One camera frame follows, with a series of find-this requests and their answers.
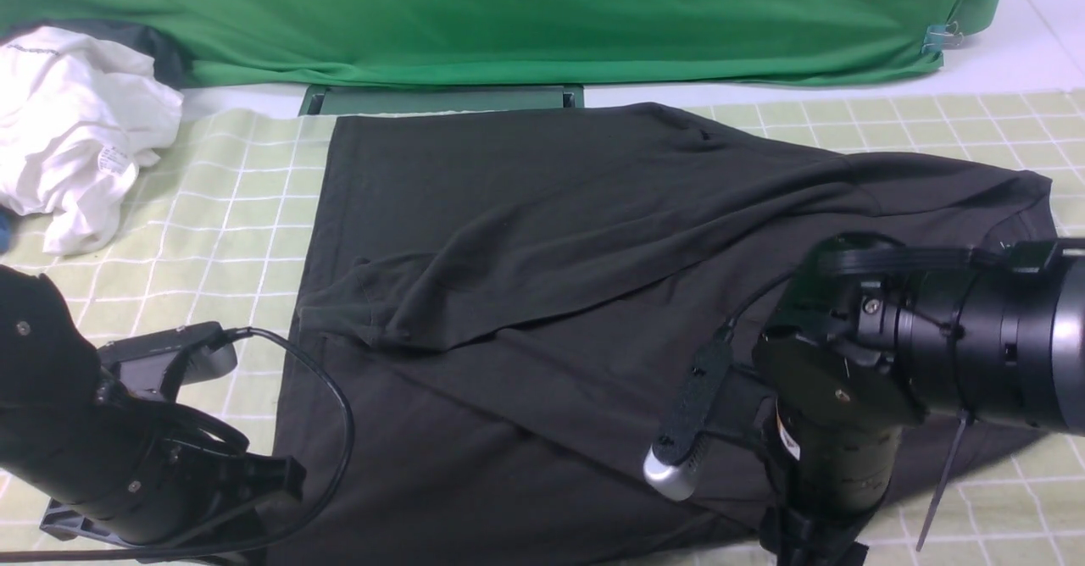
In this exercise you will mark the crumpled white shirt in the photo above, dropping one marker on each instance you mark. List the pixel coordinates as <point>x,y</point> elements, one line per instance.
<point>80,117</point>

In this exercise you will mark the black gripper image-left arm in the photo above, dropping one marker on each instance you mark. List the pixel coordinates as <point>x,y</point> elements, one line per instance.
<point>136,473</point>

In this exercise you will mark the green backdrop cloth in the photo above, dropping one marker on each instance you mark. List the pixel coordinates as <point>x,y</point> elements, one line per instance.
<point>809,43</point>

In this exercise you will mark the dark gray garment behind white shirt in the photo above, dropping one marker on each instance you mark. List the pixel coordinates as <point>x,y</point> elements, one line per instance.
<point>171,63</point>

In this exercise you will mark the dark gray long-sleeved shirt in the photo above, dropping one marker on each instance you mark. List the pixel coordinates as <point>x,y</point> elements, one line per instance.
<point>509,301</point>

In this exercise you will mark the black gripper image-right arm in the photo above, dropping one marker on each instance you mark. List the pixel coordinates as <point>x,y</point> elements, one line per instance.
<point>843,407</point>

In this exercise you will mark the blue binder clip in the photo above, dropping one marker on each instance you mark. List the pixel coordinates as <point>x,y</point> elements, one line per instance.
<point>939,38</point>

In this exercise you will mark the small blue object left edge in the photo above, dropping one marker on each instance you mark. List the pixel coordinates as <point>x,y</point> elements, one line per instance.
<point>6,232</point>

